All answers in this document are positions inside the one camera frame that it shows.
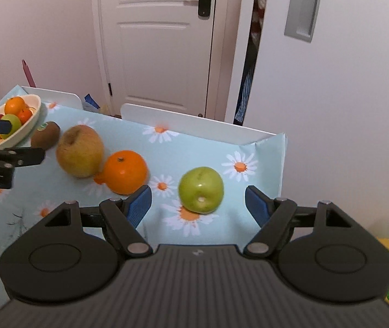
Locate green apple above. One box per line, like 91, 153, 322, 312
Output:
0, 114, 22, 139
178, 167, 224, 215

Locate large front orange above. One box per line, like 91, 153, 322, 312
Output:
4, 96, 27, 116

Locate small tangerine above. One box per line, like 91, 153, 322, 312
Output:
17, 107, 33, 125

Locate brown kiwi with sticker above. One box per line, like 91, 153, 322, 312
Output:
31, 121, 60, 150

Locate orange behind green apple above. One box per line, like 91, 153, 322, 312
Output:
102, 150, 149, 195

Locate cream oval duck plate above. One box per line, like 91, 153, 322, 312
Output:
0, 94, 42, 150

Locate large yellow-red apple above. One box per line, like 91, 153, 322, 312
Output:
56, 124, 105, 178

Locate white chair back left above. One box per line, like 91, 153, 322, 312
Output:
22, 86, 83, 110

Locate white wardrobe sliding door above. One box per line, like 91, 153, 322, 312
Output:
244, 0, 389, 237

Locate white panel door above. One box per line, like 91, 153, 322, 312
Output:
90, 0, 246, 120

